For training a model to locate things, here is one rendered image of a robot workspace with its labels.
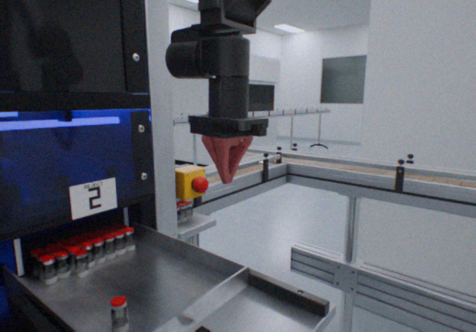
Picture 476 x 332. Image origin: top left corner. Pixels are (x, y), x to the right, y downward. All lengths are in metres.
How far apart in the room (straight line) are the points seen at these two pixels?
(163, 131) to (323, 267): 0.98
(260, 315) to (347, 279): 0.94
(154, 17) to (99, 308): 0.54
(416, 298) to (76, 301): 1.11
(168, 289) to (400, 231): 1.52
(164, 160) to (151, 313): 0.32
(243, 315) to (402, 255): 1.53
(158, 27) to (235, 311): 0.55
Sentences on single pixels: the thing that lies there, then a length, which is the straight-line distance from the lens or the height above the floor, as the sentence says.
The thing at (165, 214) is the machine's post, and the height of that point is 0.94.
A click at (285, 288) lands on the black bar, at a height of 0.90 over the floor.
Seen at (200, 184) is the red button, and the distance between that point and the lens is 0.78.
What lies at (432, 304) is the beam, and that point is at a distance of 1.39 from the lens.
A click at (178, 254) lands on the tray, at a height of 0.88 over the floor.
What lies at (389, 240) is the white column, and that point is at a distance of 1.98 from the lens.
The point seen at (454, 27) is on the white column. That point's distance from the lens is 1.83.
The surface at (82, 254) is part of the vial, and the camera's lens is 0.67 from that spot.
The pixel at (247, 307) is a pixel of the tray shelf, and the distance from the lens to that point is 0.56.
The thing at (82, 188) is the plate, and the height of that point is 1.04.
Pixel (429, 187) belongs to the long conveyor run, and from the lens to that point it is 1.22.
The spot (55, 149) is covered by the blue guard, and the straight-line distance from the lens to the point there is 0.62.
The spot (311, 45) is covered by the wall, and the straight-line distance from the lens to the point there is 9.43.
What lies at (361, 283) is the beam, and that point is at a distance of 1.44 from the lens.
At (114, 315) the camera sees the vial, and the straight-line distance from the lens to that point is 0.52.
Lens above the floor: 1.20
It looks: 11 degrees down
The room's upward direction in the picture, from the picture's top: straight up
